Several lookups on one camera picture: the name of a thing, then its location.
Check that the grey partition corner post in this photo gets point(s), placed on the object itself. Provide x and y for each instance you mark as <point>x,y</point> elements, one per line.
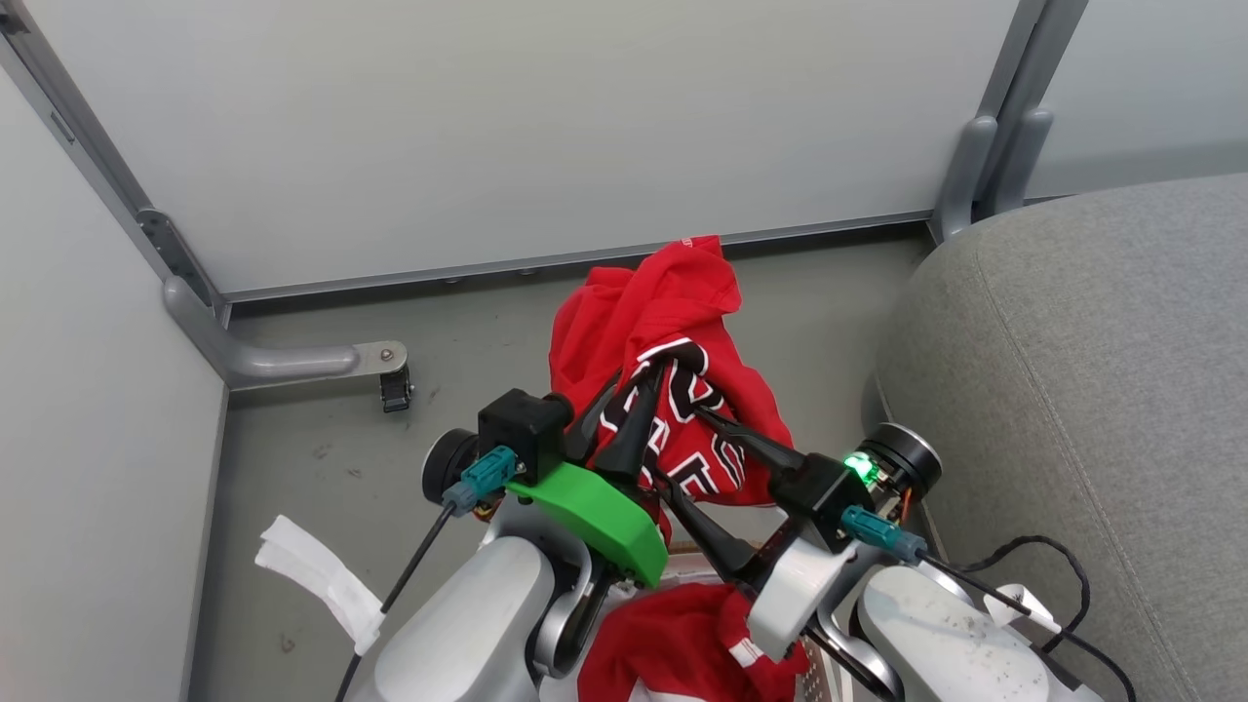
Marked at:
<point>107,166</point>

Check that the grey fabric sofa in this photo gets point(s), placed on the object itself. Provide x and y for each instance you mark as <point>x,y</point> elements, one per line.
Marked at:
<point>1092,390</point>

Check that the grey double partition post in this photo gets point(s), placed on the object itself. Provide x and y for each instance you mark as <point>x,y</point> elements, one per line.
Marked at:
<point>1029,78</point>

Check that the white fabric strip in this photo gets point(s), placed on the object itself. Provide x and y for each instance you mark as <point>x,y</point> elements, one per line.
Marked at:
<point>317,575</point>

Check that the grey upright partition foot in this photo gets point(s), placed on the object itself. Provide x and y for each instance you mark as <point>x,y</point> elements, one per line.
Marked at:
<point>1024,156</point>
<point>965,175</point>

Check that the grey curved partition foot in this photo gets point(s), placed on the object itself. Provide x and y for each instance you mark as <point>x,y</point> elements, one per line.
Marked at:
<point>263,361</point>

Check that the grey partition bottom rail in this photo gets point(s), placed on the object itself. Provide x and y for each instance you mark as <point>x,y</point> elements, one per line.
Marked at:
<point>585,258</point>

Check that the white laundry basket brown rim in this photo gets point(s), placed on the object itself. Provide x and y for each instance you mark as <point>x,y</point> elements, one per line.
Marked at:
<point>831,678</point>

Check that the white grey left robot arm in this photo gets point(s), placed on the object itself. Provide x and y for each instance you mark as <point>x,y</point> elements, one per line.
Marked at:
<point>478,624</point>

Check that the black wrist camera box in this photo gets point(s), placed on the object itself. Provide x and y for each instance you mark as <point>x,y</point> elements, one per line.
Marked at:
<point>814,497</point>
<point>522,424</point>

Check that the red jersey with black lettering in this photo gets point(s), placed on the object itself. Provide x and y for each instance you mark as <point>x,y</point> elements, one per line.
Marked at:
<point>643,312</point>

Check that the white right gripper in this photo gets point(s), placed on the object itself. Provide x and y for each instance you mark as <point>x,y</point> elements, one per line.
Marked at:
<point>795,595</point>

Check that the small black caster wheel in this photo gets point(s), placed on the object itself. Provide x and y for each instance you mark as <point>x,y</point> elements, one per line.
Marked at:
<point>395,390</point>

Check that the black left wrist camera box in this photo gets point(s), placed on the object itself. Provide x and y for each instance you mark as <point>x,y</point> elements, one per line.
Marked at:
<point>522,424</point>

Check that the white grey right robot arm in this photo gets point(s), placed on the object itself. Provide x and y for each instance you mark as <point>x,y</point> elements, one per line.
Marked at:
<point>946,643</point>

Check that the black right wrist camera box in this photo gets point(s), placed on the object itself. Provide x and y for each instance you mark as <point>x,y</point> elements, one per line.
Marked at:
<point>814,497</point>

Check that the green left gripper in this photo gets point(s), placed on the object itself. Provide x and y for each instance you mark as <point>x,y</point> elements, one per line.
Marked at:
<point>595,517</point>

